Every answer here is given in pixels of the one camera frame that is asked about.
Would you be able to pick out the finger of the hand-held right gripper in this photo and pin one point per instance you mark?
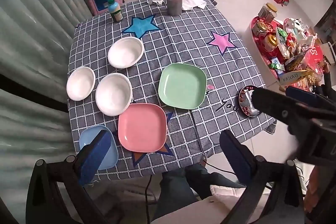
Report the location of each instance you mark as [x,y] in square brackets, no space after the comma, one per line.
[302,95]
[273,106]

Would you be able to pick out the white cloth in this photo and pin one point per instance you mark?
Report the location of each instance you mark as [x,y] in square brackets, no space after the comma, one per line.
[193,2]

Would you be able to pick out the small white bowl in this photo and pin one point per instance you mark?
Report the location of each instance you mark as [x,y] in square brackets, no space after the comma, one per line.
[80,83]

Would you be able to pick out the grey checked tablecloth with stars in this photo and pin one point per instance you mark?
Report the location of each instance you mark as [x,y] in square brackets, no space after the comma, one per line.
[183,37]

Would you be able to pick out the pink square plate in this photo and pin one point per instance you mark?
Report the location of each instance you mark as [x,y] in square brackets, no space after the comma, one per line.
[142,127]

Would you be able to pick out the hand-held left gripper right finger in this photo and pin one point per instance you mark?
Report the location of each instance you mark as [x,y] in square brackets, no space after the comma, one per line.
[239,159]

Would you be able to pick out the pile of snack packets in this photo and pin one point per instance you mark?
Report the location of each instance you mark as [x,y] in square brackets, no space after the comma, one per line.
[296,50]

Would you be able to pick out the green square plate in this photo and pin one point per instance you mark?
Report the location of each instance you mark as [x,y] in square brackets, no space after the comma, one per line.
[182,86]

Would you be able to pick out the green-capped bottle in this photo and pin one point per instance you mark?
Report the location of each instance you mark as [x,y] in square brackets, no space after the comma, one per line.
[115,12]

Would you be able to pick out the red round tray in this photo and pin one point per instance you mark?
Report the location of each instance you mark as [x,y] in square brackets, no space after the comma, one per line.
[265,56]

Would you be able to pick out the grey cup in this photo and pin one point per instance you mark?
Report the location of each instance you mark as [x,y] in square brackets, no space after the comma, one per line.
[174,6]

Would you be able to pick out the grey-green curtain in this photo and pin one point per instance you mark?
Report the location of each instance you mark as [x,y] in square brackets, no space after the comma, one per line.
[39,56]

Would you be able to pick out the metal dish of red beans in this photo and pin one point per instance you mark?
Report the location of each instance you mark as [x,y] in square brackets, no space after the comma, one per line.
[244,106]

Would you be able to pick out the white seat cushion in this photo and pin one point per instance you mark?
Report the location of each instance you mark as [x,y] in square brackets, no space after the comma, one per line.
[225,191]

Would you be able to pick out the blue square plate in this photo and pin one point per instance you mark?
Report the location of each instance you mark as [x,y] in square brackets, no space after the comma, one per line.
[86,140]

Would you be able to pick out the gold-lidded glass jar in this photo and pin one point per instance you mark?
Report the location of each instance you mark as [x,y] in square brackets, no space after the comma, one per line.
[271,43]
[260,29]
[267,12]

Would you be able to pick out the person's blue jeans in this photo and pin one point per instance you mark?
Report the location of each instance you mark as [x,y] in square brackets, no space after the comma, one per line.
[176,190]

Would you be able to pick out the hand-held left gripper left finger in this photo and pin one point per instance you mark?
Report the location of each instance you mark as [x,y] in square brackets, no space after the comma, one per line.
[92,158]

